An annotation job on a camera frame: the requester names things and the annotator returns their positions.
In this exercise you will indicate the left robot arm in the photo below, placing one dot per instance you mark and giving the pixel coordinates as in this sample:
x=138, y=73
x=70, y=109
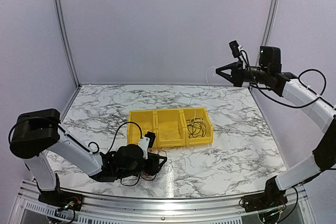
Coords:
x=39, y=131

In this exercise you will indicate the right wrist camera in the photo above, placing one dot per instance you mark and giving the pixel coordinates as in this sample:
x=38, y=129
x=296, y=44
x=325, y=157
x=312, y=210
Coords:
x=236, y=50

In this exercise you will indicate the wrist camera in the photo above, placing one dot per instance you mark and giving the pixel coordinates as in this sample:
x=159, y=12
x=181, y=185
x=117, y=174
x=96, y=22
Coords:
x=236, y=50
x=146, y=142

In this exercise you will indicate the yellow bin middle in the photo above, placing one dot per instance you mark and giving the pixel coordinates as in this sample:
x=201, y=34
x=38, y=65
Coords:
x=170, y=128

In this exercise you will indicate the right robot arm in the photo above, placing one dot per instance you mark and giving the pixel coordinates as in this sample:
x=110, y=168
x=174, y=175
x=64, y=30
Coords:
x=299, y=96

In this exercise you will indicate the yellow bin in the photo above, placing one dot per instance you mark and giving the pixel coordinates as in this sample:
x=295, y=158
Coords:
x=198, y=127
x=170, y=128
x=146, y=120

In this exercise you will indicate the left aluminium frame post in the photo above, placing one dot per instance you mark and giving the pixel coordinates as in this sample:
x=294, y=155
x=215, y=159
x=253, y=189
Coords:
x=65, y=43

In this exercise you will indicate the right aluminium frame post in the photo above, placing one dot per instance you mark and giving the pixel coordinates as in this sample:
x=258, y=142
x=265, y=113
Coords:
x=270, y=21

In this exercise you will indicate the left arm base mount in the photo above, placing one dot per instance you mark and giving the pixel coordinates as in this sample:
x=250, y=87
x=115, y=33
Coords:
x=64, y=201

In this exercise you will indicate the yellow bin left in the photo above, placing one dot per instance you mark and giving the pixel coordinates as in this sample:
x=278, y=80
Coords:
x=146, y=120

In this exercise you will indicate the aluminium frame post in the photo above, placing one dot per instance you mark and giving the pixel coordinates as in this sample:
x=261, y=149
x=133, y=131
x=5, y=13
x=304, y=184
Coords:
x=270, y=21
x=65, y=43

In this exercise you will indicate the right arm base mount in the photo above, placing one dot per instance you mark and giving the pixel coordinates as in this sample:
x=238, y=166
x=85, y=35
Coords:
x=265, y=204

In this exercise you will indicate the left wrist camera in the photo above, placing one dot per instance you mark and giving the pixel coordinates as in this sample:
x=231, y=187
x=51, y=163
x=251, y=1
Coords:
x=146, y=142

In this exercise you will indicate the yellow bin right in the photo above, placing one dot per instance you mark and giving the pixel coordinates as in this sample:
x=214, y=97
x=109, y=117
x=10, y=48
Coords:
x=198, y=127

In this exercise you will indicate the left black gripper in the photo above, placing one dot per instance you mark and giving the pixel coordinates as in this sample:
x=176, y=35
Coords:
x=154, y=168

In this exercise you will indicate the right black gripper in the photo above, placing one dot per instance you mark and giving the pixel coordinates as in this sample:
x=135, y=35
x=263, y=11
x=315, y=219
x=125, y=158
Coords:
x=235, y=77

